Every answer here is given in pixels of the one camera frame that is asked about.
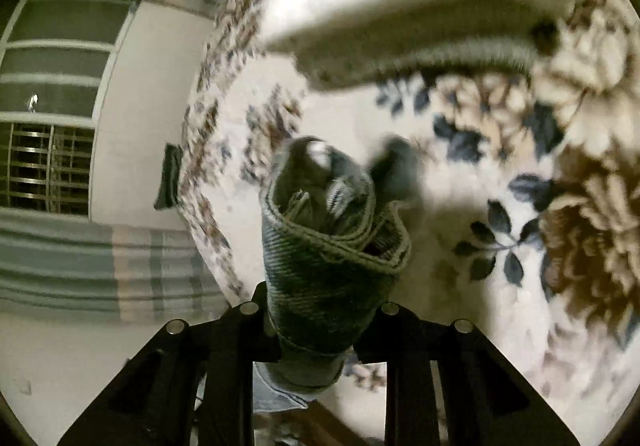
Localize blue denim ripped shorts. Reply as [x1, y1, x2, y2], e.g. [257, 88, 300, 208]
[253, 137, 419, 412]

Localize green striped curtain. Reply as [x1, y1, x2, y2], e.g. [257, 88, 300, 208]
[1, 0, 226, 321]

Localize floral bed quilt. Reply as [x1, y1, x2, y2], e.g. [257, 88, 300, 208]
[178, 0, 639, 445]

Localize dark cloth at bedside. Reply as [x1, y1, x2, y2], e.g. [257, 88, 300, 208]
[153, 143, 183, 211]

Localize folded grey knit garment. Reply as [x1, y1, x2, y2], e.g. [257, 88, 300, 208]
[296, 33, 558, 90]

